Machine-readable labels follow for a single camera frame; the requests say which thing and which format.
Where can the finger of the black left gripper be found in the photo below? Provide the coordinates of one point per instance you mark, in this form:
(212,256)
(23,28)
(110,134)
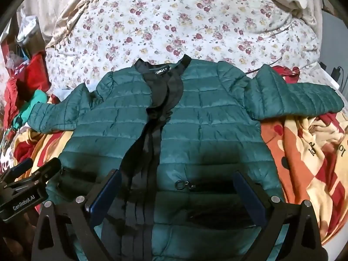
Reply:
(42,174)
(12,174)

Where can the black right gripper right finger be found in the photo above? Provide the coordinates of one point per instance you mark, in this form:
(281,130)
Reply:
(302,239)

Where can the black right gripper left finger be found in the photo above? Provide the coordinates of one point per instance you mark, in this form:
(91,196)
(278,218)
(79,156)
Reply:
(52,241)

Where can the green quilted puffer jacket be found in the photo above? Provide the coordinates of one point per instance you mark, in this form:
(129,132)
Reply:
(177,133)

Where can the green garment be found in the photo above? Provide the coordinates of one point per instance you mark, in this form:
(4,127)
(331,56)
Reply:
(25,111)

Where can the orange red cartoon blanket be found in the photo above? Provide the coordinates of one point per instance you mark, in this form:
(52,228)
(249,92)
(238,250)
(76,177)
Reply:
(311,159)

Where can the red garment pile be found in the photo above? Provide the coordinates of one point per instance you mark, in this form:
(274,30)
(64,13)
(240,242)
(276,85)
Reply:
(21,87)

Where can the clear plastic bag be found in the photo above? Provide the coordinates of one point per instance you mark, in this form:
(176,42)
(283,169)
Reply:
(23,39)

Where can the red cloth on bed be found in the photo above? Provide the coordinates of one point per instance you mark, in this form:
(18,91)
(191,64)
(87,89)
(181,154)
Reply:
(291,76)

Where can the floral white duvet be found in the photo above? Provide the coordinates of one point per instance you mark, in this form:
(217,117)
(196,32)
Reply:
(112,34)

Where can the black charger with cable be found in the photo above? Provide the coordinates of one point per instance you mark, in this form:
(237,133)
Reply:
(337,73)

